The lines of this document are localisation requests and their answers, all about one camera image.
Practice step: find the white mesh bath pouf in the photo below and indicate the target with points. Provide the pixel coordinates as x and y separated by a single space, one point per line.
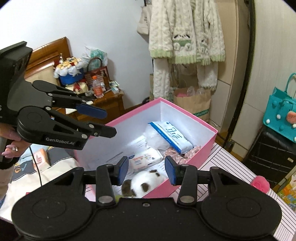
154 139

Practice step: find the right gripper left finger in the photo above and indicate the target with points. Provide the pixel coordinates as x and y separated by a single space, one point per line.
104 177

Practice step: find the brown paper bag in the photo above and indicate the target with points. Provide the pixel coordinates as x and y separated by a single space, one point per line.
194 100

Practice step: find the pink cardboard box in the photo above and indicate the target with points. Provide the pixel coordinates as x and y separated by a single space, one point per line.
130 140

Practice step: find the person left hand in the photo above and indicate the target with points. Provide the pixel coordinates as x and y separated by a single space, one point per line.
17 146

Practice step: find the beige wardrobe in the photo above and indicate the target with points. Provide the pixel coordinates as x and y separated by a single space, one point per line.
272 54

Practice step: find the blue wet wipes pack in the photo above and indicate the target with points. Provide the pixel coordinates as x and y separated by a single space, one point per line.
172 135

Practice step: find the beige canvas tote bag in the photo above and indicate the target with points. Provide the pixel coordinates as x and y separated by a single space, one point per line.
143 25

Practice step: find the striped tablecloth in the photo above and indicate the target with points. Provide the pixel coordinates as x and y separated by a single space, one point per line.
233 208

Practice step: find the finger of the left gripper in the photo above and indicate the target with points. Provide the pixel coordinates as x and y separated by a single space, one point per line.
51 128
64 98

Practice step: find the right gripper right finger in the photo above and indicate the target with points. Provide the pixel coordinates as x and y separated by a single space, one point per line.
188 177

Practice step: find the flower bouquet blue box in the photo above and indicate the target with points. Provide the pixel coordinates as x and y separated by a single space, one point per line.
69 70

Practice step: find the purple plush with pink hat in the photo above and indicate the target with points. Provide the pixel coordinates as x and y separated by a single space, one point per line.
260 183

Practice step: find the black suitcase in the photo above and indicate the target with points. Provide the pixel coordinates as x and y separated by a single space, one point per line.
271 155

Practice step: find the small white tissue pack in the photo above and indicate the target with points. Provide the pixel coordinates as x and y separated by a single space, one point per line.
144 159

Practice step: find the colourful gift bag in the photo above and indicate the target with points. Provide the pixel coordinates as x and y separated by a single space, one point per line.
287 193

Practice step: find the teal felt tote bag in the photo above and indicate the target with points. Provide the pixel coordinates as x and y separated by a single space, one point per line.
280 112

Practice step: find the white panda plush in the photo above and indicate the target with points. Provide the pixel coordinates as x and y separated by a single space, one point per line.
142 184

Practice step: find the orange drink bottle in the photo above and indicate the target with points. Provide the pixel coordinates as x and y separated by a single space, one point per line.
97 88

